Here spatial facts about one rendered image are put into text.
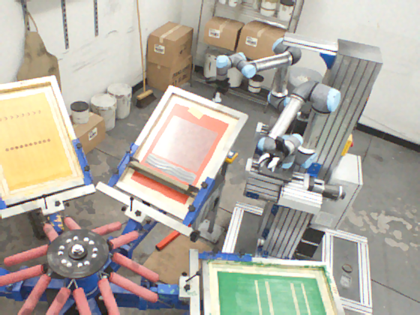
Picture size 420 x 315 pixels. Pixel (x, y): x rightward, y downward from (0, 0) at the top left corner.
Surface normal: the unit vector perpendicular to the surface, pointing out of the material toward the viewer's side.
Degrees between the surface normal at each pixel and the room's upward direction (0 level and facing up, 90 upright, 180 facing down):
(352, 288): 0
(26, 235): 0
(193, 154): 32
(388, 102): 90
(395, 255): 0
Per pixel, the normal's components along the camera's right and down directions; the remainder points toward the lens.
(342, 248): 0.09, -0.73
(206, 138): -0.20, -0.33
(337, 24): -0.52, 0.55
